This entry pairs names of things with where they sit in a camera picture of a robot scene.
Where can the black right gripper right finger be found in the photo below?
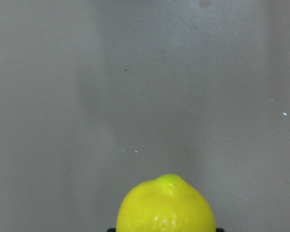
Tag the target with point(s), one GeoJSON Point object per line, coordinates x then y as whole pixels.
{"type": "Point", "coordinates": [220, 230]}

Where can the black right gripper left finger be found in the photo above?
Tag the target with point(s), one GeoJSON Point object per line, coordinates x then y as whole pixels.
{"type": "Point", "coordinates": [111, 230]}

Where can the yellow lemon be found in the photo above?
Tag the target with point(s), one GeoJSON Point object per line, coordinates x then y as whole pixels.
{"type": "Point", "coordinates": [165, 204]}

